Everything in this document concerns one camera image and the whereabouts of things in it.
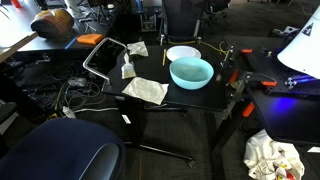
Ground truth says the teal plastic bowl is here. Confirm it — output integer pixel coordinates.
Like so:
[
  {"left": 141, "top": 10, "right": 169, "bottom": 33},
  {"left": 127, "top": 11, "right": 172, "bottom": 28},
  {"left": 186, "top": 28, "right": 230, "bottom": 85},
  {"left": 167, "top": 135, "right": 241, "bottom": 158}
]
[{"left": 168, "top": 56, "right": 215, "bottom": 91}]

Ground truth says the flat beige cloth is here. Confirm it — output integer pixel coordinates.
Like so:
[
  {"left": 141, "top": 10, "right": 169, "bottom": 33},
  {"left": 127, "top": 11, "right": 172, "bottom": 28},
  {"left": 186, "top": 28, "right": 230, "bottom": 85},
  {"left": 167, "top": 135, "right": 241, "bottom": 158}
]
[{"left": 121, "top": 76, "right": 170, "bottom": 106}]

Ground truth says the white round plate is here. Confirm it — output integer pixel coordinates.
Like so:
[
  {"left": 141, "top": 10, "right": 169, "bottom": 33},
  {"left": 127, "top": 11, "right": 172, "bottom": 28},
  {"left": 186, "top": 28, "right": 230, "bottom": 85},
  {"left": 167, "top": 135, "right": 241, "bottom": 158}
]
[{"left": 165, "top": 45, "right": 202, "bottom": 62}]

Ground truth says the black mesh office chair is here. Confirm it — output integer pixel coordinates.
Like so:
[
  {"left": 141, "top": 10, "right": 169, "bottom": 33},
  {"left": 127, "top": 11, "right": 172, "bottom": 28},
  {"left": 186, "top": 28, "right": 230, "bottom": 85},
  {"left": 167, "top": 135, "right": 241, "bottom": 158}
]
[{"left": 159, "top": 0, "right": 208, "bottom": 45}]

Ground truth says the grey power adapter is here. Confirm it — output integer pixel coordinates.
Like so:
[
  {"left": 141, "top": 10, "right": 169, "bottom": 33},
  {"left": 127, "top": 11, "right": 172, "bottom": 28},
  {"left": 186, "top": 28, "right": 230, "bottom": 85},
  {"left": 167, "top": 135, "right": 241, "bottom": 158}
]
[{"left": 67, "top": 76, "right": 88, "bottom": 89}]

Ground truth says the orange sponge block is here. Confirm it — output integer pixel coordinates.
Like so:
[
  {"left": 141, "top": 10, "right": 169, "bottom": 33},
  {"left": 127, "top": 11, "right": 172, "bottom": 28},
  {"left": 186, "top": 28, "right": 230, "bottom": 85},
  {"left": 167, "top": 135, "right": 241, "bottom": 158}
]
[{"left": 76, "top": 33, "right": 105, "bottom": 46}]

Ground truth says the blue bottle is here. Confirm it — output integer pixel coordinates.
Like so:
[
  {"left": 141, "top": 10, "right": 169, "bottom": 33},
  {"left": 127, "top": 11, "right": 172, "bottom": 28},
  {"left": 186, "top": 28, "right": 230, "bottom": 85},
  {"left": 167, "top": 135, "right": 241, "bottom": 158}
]
[{"left": 134, "top": 0, "right": 145, "bottom": 11}]

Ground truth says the white power strip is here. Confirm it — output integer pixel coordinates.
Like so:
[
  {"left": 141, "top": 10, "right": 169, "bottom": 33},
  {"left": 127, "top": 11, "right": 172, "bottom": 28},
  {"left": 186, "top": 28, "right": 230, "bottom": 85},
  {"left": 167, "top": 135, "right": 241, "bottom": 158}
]
[{"left": 61, "top": 105, "right": 77, "bottom": 119}]

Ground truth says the blue tape strip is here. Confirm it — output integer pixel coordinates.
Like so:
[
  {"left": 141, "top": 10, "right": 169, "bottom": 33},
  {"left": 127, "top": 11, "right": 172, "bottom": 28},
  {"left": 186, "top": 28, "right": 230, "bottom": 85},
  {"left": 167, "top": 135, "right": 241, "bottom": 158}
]
[{"left": 63, "top": 36, "right": 79, "bottom": 51}]

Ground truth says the navy blue office chair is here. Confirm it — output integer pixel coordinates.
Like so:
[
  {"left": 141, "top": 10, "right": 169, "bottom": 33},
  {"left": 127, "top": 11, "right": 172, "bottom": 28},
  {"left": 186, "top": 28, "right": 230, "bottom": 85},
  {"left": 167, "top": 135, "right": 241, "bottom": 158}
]
[{"left": 0, "top": 117, "right": 127, "bottom": 180}]

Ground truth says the white crumpled fabric bag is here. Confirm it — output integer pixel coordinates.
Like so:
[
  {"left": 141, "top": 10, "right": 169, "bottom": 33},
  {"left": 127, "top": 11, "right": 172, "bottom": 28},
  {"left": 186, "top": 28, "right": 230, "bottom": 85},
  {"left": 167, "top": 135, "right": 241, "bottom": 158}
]
[{"left": 243, "top": 128, "right": 306, "bottom": 180}]

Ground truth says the light wooden plank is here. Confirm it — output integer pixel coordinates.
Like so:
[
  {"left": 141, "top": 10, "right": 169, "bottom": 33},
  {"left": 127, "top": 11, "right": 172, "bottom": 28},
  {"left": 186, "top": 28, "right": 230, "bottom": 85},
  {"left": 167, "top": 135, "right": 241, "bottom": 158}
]
[{"left": 0, "top": 31, "right": 40, "bottom": 64}]

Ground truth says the red small object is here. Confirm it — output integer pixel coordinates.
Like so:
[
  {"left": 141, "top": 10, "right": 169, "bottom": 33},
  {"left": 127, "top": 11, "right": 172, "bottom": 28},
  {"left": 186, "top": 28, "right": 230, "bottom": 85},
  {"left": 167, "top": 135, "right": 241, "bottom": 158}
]
[{"left": 9, "top": 0, "right": 22, "bottom": 9}]

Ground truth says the wooden handled paintbrush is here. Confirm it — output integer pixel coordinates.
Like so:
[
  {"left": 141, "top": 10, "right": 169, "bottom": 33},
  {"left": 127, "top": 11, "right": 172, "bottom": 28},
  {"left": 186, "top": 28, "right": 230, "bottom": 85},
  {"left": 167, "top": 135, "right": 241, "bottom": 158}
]
[{"left": 120, "top": 52, "right": 137, "bottom": 80}]

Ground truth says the black table pedestal base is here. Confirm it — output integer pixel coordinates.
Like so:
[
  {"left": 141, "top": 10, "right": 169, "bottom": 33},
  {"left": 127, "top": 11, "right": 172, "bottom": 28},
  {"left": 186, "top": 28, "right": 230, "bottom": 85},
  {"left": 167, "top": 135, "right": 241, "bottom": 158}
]
[{"left": 114, "top": 95, "right": 198, "bottom": 169}]

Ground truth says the white cable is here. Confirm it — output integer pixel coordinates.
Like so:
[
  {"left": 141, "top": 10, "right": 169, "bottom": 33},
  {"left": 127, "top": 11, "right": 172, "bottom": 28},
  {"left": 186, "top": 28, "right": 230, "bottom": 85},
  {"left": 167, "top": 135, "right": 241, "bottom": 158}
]
[{"left": 73, "top": 106, "right": 120, "bottom": 114}]

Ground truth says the black metal stand frame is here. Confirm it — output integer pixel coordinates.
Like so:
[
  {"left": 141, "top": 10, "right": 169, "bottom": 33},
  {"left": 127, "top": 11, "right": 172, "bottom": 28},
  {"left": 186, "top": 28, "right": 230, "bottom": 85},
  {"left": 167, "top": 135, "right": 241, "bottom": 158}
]
[{"left": 211, "top": 71, "right": 278, "bottom": 152}]

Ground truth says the silver metal tube handle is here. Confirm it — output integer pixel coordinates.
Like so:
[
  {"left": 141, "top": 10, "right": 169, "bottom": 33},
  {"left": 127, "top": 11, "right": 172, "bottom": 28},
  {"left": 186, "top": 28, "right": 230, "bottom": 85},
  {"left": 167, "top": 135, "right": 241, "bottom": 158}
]
[{"left": 82, "top": 37, "right": 130, "bottom": 86}]

